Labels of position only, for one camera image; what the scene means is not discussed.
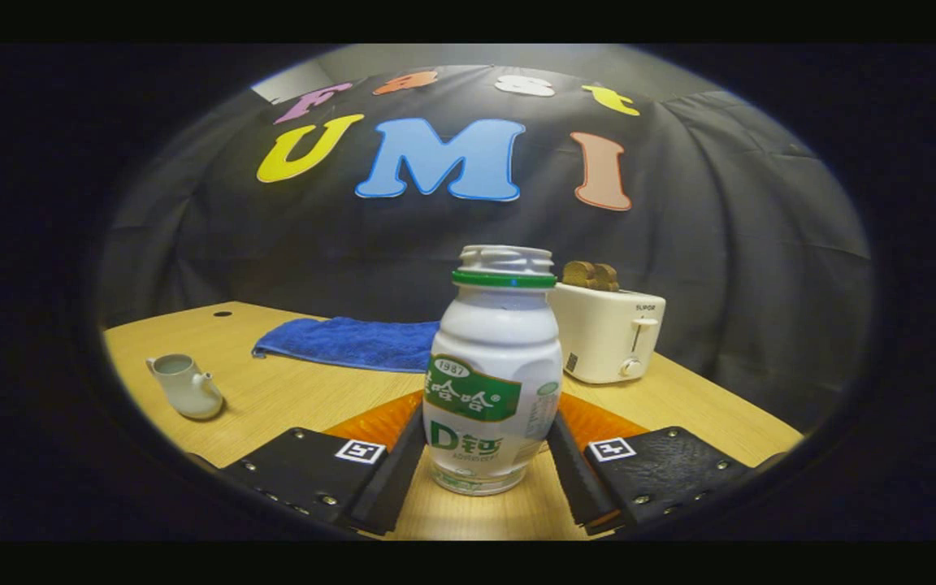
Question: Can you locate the blue towel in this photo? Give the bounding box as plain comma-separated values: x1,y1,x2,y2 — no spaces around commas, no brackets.
252,316,442,374

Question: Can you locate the white water bottle green label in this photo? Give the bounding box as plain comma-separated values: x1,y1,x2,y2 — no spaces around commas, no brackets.
422,245,564,496

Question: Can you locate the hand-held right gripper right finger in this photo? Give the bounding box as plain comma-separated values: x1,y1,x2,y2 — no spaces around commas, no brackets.
547,392,761,537

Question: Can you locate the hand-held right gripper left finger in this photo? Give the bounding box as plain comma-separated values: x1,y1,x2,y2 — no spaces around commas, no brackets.
212,390,430,539

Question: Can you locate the white teacup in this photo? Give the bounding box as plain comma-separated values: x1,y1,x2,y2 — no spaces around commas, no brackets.
145,353,226,421

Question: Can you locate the white toaster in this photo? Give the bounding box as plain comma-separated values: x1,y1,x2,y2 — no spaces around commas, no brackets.
547,282,667,385

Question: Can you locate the brown toast slice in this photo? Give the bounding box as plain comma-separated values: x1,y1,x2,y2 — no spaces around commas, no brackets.
561,260,621,293

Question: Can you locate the black backdrop cloth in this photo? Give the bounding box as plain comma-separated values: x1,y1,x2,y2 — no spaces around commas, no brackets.
97,65,875,431

